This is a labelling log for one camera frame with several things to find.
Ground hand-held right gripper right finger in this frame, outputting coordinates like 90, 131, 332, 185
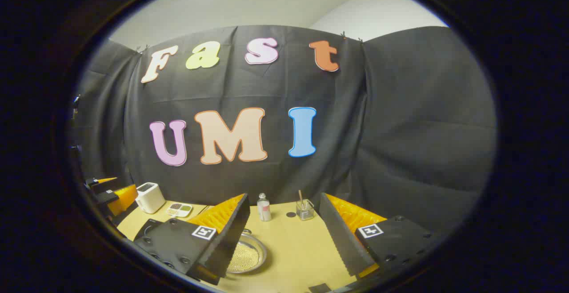
318, 192, 441, 285

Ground white box appliance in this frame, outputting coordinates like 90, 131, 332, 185
135, 182, 166, 214

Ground steel pot with black handles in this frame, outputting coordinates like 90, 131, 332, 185
226, 229, 268, 274

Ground pile of yellow soybeans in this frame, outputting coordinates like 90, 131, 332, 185
228, 240, 261, 271

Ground small clear bottle red label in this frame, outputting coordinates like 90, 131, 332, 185
257, 193, 272, 222

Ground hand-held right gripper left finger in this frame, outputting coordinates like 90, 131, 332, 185
134, 193, 251, 285

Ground small glass jar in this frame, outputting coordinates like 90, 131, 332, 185
296, 199, 315, 221

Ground white divided bean dish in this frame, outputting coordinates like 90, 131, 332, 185
167, 203, 193, 218

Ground black induction cooktop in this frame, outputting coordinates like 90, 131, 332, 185
132, 217, 173, 241

